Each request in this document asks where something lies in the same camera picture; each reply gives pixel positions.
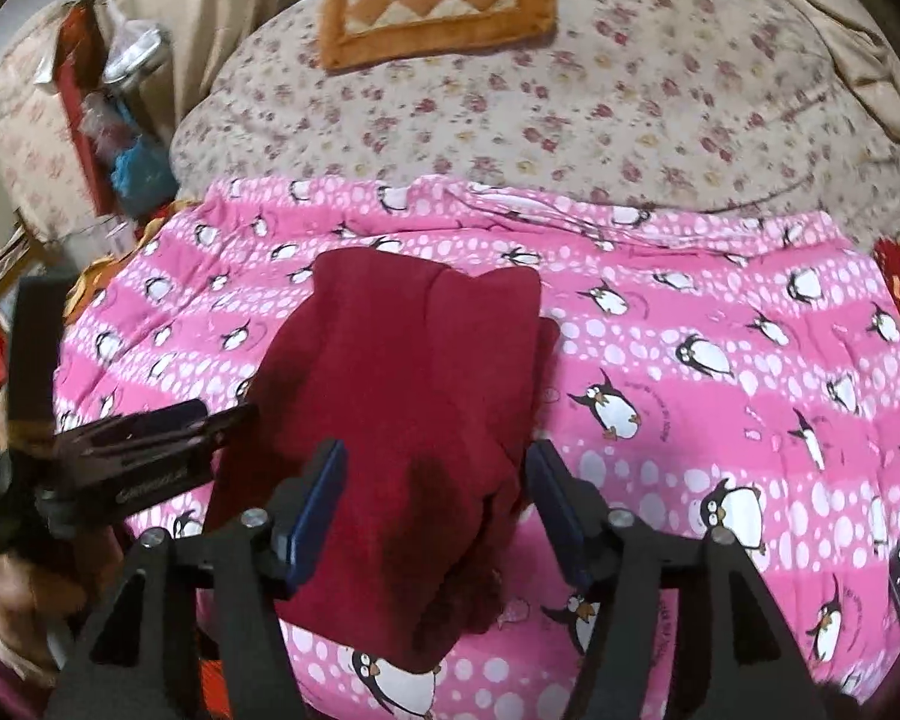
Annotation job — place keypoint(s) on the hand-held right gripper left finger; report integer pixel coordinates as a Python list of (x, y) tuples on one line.
[(319, 517)]

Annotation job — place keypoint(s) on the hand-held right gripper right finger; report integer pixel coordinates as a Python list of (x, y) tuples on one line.
[(559, 525)]

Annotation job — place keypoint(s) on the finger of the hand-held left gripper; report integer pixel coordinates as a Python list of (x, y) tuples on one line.
[(157, 431)]

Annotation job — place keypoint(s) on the dark red garment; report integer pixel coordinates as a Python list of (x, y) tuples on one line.
[(405, 360)]

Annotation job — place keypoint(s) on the person's left hand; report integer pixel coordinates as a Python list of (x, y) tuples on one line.
[(30, 592)]

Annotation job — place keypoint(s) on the pink penguin print blanket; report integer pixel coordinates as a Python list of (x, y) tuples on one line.
[(720, 427)]

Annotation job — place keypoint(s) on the brown wooden furniture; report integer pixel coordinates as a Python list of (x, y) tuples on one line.
[(0, 262)]

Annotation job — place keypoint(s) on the blue plastic bag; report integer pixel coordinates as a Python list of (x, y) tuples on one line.
[(139, 172)]

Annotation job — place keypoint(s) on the red shelf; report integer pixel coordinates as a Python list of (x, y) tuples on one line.
[(82, 157)]

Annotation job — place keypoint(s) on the floral cloth cover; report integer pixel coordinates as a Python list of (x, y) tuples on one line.
[(37, 165)]

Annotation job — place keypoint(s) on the silver metal basin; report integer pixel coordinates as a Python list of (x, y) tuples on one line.
[(139, 60)]

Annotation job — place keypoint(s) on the floral bed quilt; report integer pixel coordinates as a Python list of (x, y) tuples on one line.
[(570, 90)]

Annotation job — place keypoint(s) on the orange checkered mat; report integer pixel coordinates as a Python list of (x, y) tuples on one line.
[(435, 37)]

